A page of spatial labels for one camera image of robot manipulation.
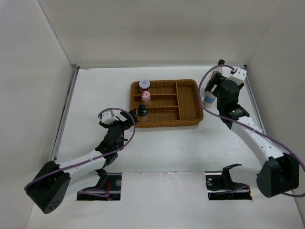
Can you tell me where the tall black-capped sauce bottle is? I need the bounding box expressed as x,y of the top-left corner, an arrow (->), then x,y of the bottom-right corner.
204,66 -> 223,92

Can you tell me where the black-capped small spice bottle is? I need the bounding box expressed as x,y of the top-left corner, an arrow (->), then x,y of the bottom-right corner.
136,104 -> 148,122

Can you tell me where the silver-lid white blue jar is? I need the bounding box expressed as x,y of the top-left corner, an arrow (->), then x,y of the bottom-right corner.
203,91 -> 216,106

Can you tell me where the pink-lid clear spice jar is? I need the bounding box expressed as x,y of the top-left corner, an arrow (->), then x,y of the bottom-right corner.
141,91 -> 151,106

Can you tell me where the grey-lid red-label jar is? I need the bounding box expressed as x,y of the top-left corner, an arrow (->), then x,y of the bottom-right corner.
139,79 -> 151,92

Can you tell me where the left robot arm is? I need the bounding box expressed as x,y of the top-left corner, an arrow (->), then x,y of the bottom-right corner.
24,108 -> 137,214

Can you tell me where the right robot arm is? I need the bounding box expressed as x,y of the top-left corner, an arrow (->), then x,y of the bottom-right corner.
211,73 -> 300,198

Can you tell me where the brown wicker divided basket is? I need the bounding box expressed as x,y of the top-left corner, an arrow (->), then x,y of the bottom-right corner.
136,79 -> 203,128

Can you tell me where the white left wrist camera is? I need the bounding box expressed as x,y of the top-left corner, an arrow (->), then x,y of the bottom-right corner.
99,110 -> 118,125

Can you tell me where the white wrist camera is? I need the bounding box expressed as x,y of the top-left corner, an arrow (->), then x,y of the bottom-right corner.
99,110 -> 118,125
228,68 -> 247,85

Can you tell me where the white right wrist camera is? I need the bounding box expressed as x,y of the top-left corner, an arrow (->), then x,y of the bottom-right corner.
228,68 -> 247,85

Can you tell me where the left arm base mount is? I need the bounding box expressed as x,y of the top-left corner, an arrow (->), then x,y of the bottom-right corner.
76,168 -> 122,201

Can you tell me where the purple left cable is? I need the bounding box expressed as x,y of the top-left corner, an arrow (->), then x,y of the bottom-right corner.
23,107 -> 137,191

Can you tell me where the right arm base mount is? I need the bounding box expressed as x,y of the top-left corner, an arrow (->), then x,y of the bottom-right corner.
205,164 -> 252,200

